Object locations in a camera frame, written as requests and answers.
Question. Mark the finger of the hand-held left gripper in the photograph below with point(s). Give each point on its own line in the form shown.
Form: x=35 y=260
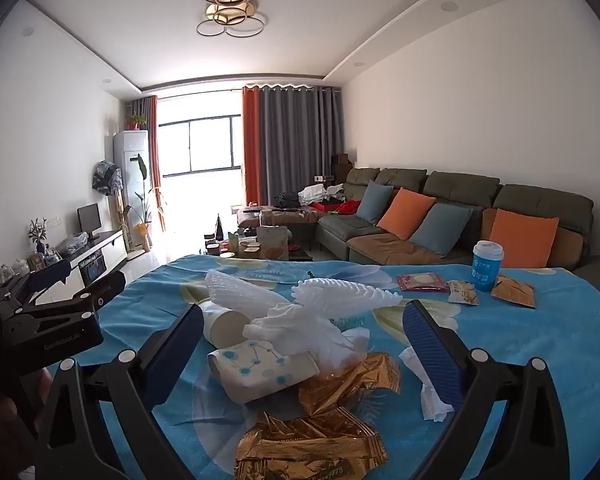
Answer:
x=45 y=277
x=100 y=292

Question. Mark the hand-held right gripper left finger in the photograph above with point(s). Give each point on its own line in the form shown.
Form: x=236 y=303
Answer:
x=177 y=355

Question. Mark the covered standing fan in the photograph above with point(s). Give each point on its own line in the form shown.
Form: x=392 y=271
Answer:
x=106 y=176

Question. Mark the small white snack wrapper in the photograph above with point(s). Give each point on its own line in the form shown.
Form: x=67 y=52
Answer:
x=462 y=292

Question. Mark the orange curtain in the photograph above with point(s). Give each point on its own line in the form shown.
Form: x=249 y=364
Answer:
x=155 y=160
x=252 y=145

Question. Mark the small picture frame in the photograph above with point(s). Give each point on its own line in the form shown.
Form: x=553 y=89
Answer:
x=36 y=262

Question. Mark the plain white paper cup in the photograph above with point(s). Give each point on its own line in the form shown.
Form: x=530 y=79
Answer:
x=225 y=327

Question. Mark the coffee table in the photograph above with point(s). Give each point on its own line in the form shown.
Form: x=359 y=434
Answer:
x=300 y=255

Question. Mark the blue cushion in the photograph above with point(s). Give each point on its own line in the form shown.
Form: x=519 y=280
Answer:
x=442 y=230
x=375 y=202

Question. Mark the blue dotted paper cup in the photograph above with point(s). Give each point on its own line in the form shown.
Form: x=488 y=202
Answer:
x=260 y=367

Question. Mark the white tissue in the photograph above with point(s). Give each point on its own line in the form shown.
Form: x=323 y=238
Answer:
x=430 y=400
x=310 y=335

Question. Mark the group of jars and tins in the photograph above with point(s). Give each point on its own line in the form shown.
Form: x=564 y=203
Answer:
x=240 y=245

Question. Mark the brown wooden box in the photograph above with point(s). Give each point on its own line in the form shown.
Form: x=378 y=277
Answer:
x=342 y=165

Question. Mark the black monitor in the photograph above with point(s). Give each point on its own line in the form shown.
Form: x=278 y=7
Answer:
x=88 y=219

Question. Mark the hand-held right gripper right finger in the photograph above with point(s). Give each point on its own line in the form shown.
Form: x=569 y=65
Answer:
x=430 y=350

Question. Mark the white TV cabinet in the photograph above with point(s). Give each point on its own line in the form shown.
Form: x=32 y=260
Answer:
x=105 y=250

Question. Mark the blue white lidded cup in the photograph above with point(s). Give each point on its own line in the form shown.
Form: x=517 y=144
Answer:
x=487 y=267

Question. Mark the grey curtain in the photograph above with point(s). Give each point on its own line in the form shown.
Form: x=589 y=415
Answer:
x=300 y=140

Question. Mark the black bag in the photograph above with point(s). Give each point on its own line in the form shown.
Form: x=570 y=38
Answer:
x=286 y=200

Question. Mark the red cloth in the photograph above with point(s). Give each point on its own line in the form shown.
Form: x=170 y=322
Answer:
x=345 y=207

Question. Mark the white standing air conditioner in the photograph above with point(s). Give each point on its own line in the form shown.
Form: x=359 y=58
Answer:
x=130 y=180

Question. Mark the red snack packet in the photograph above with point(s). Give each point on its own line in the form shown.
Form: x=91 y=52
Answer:
x=422 y=282

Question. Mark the small potted plant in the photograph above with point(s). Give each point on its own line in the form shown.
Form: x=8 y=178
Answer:
x=135 y=121

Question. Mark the clear plastic bag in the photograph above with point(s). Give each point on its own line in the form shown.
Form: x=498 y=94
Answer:
x=77 y=244

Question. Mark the brown gold snack wrapper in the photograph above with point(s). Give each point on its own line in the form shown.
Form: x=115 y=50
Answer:
x=515 y=292

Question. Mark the window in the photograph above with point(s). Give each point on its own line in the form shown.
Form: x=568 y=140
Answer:
x=200 y=145

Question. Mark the plant in blue vase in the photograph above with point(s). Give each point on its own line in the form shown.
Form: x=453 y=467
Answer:
x=39 y=235

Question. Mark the green brown sofa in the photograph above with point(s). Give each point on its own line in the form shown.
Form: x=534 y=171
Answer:
x=460 y=185

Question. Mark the white clothes pile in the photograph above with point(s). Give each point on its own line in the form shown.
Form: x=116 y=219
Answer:
x=320 y=194

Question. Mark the gold foil wrapper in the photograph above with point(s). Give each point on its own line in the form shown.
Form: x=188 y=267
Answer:
x=305 y=445
x=350 y=385

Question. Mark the blue floral blanket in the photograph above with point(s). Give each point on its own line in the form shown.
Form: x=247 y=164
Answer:
x=530 y=360

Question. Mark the orange cushion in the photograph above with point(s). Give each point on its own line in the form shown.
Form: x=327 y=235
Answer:
x=405 y=212
x=522 y=237

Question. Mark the tall leafy plant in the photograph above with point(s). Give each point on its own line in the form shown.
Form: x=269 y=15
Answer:
x=145 y=210

